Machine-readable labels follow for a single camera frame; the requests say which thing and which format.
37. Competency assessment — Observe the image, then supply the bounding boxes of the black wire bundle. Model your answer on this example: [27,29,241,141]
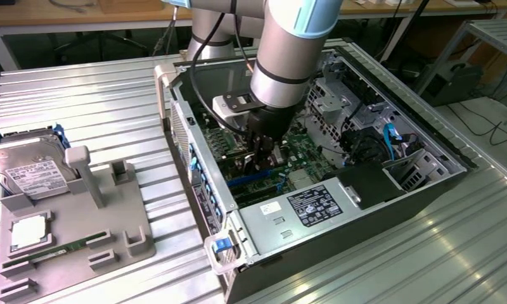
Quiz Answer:
[340,126,423,165]

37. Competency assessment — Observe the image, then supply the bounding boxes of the wooden desk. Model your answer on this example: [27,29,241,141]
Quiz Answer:
[0,0,507,31]

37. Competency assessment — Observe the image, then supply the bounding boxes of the blue card retention clips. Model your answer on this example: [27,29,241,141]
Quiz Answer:
[188,142,225,222]

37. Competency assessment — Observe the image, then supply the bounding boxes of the grey cable with connector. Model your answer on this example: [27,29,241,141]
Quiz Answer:
[153,4,179,57]

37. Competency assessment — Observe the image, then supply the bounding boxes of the grey metal shelf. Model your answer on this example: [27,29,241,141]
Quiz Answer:
[414,18,507,96]

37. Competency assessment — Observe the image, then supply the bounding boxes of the green RAM stick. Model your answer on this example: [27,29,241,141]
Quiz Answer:
[4,234,111,263]

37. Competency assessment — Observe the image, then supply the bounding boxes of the black graphics card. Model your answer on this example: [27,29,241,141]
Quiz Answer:
[217,148,283,177]

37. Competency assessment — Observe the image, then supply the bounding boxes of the silver hard disk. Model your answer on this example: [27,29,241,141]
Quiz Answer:
[0,132,80,199]

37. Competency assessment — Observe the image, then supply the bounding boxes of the green motherboard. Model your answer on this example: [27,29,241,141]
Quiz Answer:
[193,101,347,206]

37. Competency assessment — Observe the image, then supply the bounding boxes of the black box on floor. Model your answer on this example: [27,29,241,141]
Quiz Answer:
[428,61,486,107]

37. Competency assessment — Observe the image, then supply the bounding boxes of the blue disk wire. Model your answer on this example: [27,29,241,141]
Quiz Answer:
[382,123,400,162]

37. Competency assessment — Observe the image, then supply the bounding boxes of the open black PC case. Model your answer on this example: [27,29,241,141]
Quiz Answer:
[153,37,481,304]

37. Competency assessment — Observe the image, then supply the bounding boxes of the silver chipset heatsink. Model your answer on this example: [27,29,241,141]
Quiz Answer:
[287,169,318,187]

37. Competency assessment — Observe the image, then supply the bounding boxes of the blue expansion slot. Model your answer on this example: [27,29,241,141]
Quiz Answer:
[227,170,274,188]

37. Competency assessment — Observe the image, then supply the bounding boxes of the grey power supply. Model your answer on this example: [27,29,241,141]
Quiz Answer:
[239,177,363,257]

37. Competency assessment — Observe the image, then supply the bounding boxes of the silver CPU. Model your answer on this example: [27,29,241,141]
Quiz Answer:
[10,217,52,248]

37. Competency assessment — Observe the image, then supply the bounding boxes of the grey parts rack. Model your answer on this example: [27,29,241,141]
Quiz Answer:
[0,145,157,304]

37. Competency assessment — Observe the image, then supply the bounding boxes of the grey cable coil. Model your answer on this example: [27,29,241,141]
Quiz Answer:
[48,0,97,14]

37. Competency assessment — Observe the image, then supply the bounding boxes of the perforated metal disk bay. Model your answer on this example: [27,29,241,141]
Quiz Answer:
[306,77,386,165]

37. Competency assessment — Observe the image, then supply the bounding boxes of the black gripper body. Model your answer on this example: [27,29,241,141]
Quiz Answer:
[245,106,295,142]

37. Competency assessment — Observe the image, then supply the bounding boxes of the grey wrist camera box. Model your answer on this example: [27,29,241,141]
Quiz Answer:
[212,91,264,128]

